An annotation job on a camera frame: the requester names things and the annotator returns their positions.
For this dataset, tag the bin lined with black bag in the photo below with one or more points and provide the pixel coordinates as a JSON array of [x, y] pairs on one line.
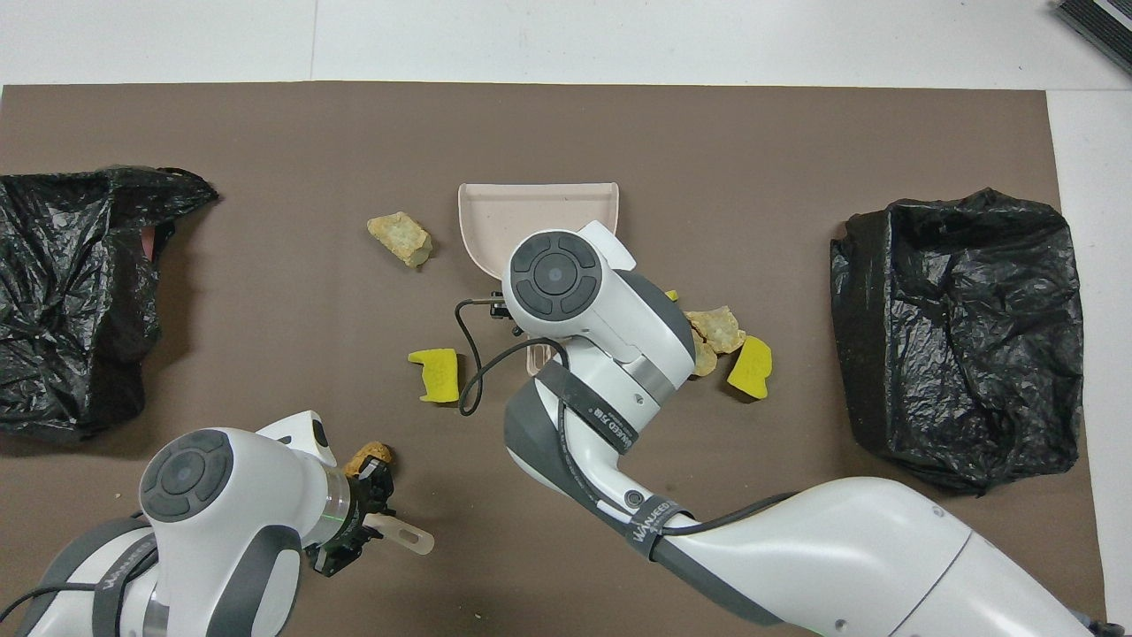
[[80, 310], [955, 336]]

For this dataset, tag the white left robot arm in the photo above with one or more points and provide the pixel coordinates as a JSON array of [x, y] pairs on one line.
[[221, 531]]

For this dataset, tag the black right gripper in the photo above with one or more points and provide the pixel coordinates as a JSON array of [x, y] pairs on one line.
[[506, 311]]

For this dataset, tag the orange-brown sponge lump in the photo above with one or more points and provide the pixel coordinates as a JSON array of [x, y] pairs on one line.
[[367, 456]]

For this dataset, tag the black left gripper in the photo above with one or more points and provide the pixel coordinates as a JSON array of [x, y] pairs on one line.
[[349, 518]]

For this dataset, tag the brown table mat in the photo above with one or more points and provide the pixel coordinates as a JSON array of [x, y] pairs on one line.
[[707, 133]]

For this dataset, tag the pale beige foam chunk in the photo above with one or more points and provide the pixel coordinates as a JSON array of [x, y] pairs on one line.
[[721, 329], [706, 358], [400, 237]]

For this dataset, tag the dark ribbed box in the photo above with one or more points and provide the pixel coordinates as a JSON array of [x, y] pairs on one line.
[[1101, 22]]

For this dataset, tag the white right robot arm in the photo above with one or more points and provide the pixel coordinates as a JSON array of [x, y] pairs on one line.
[[601, 318]]

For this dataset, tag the beige hand brush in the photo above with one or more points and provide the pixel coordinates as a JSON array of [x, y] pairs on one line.
[[411, 537]]

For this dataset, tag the beige plastic dustpan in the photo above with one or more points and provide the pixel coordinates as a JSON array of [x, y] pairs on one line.
[[495, 212]]

